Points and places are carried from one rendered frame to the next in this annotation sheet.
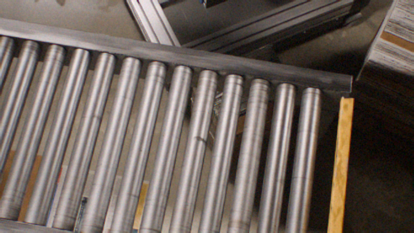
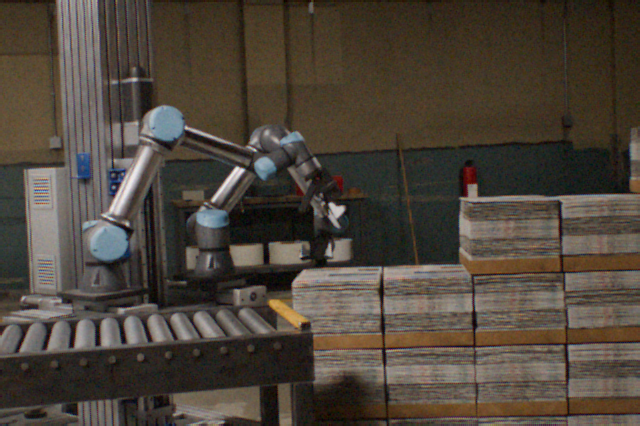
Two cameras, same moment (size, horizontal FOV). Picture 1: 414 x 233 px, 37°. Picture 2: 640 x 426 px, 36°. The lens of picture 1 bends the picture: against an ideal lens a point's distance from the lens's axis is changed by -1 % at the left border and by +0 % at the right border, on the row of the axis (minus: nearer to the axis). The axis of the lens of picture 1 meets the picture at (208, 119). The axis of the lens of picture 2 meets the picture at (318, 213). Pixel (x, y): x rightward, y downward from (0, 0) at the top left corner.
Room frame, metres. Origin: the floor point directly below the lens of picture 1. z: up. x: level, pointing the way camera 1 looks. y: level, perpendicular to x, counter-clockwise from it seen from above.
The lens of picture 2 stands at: (-2.08, 0.42, 1.21)
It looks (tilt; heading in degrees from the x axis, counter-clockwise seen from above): 3 degrees down; 342
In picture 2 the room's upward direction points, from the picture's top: 2 degrees counter-clockwise
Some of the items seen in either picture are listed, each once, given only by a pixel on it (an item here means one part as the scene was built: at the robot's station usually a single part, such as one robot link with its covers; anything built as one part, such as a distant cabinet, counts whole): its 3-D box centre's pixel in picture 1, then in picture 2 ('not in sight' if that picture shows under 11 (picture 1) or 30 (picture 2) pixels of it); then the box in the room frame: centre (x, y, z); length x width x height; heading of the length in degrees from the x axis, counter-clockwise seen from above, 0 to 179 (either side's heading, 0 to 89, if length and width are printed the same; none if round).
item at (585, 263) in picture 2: not in sight; (598, 256); (0.72, -1.48, 0.86); 0.38 x 0.29 x 0.04; 156
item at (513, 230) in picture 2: not in sight; (506, 234); (0.84, -1.21, 0.95); 0.38 x 0.29 x 0.23; 159
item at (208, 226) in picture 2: not in sight; (212, 228); (1.47, -0.33, 0.98); 0.13 x 0.12 x 0.14; 3
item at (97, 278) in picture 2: not in sight; (103, 274); (1.22, 0.10, 0.87); 0.15 x 0.15 x 0.10
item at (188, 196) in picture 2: not in sight; (268, 190); (6.96, -2.06, 0.96); 1.69 x 0.57 x 0.12; 84
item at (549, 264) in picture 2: not in sight; (506, 259); (0.84, -1.20, 0.86); 0.38 x 0.29 x 0.04; 159
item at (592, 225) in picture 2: not in sight; (597, 231); (0.73, -1.48, 0.95); 0.38 x 0.29 x 0.23; 156
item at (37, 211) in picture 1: (60, 134); (32, 345); (0.51, 0.35, 0.77); 0.47 x 0.05 x 0.05; 174
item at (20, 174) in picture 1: (33, 130); (6, 347); (0.51, 0.42, 0.77); 0.47 x 0.05 x 0.05; 174
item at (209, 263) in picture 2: not in sight; (214, 259); (1.46, -0.33, 0.87); 0.15 x 0.15 x 0.10
